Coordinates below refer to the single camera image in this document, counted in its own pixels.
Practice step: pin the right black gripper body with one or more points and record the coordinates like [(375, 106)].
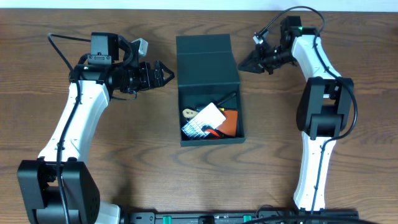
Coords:
[(275, 57)]

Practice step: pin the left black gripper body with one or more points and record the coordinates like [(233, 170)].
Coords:
[(156, 76)]

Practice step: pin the small claw hammer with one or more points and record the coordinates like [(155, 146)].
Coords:
[(226, 98)]

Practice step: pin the black gift box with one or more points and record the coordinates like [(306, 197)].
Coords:
[(206, 73)]

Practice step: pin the blue precision screwdriver set case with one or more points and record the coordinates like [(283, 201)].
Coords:
[(210, 117)]

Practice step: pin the wooden handled orange scraper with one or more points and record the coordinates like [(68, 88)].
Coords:
[(229, 126)]

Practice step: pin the red handled cutting pliers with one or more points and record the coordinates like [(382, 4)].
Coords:
[(213, 134)]

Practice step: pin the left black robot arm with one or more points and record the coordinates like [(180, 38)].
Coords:
[(57, 186)]

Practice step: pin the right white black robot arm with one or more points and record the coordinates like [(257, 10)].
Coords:
[(323, 109)]

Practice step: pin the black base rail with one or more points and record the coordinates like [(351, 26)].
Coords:
[(264, 215)]

